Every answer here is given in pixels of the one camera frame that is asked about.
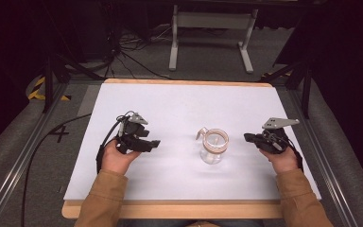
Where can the black metal stand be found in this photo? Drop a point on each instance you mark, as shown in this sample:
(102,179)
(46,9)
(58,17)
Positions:
(48,82)
(305,85)

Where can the person's left hand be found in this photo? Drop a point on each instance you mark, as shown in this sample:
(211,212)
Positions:
(118,160)

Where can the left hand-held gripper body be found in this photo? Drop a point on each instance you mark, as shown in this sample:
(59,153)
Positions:
(131,129)

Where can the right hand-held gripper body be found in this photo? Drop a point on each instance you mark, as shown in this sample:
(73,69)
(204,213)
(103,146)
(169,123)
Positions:
(274,138)

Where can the person's right hand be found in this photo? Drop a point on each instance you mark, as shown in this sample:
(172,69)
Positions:
(282,160)

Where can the white table sheet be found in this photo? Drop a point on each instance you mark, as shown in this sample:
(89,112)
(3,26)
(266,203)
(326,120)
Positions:
(182,107)

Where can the aluminium rail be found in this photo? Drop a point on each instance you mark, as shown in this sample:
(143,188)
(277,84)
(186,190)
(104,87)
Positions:
(19,164)
(324,151)

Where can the yellow black floor tape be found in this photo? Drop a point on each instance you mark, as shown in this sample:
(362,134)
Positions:
(38,91)

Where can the white metal table frame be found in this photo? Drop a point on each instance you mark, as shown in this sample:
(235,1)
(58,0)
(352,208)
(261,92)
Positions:
(212,20)

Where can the clear glass jar with lid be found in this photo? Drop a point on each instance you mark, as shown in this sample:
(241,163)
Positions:
(213,145)

